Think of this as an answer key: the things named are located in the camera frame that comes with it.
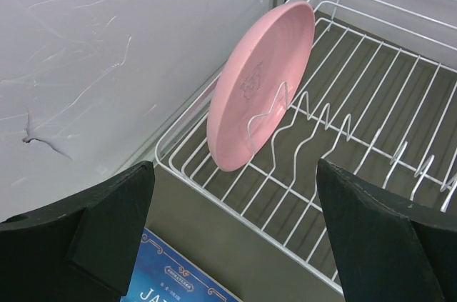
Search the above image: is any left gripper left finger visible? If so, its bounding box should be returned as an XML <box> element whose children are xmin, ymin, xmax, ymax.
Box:
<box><xmin>1</xmin><ymin>161</ymin><xmax>155</xmax><ymax>301</ymax></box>

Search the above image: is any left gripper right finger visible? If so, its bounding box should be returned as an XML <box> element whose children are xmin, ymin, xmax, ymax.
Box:
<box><xmin>316</xmin><ymin>158</ymin><xmax>456</xmax><ymax>301</ymax></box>

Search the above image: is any pink plate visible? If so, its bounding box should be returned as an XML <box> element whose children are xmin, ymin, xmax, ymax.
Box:
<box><xmin>206</xmin><ymin>1</ymin><xmax>315</xmax><ymax>172</ymax></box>

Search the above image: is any blue sunset cover book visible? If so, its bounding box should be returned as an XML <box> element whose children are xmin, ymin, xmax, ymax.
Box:
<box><xmin>121</xmin><ymin>228</ymin><xmax>240</xmax><ymax>302</ymax></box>

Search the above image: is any white wire dish rack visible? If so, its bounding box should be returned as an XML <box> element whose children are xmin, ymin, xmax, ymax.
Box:
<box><xmin>155</xmin><ymin>0</ymin><xmax>456</xmax><ymax>301</ymax></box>

